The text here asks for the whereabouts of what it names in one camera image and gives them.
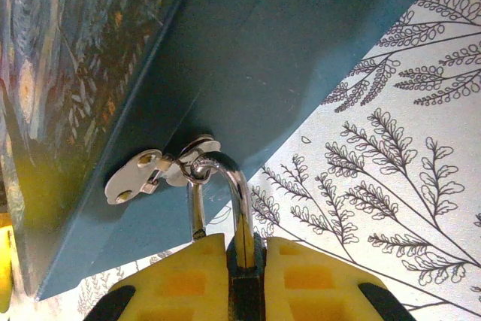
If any silver padlock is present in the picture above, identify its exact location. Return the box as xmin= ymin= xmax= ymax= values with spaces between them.
xmin=185 ymin=150 xmax=269 ymax=321

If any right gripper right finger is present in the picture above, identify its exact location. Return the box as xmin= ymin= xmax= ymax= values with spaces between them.
xmin=263 ymin=236 xmax=419 ymax=321

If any blue starry night tin box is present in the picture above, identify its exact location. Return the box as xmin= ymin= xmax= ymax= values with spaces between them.
xmin=0 ymin=0 xmax=433 ymax=302

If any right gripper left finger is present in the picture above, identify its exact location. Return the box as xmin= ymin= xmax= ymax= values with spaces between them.
xmin=83 ymin=232 xmax=231 ymax=321

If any floral table cloth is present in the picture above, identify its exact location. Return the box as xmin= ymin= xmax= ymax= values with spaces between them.
xmin=7 ymin=0 xmax=481 ymax=321

